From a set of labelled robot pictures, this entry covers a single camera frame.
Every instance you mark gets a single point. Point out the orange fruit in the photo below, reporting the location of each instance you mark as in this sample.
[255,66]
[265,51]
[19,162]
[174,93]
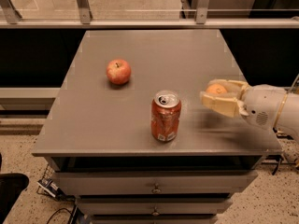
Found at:
[216,89]

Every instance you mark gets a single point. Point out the wire basket with box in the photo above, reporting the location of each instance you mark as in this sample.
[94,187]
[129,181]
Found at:
[47,186]

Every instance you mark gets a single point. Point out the metal glass railing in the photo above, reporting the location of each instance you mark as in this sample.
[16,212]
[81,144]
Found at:
[117,13]

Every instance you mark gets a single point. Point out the red coke can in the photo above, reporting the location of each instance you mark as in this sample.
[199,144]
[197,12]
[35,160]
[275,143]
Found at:
[165,114]

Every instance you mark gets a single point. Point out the grey drawer cabinet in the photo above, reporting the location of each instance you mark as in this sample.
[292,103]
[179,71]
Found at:
[128,138]

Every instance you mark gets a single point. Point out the red apple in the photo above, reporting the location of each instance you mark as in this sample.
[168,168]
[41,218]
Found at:
[118,71]

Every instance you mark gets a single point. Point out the black chair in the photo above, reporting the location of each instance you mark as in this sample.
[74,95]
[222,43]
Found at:
[11,186]

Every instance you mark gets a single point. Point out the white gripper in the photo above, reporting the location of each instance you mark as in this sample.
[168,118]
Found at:
[261,106]

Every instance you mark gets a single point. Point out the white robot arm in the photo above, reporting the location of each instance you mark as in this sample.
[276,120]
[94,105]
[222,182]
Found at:
[291,124]

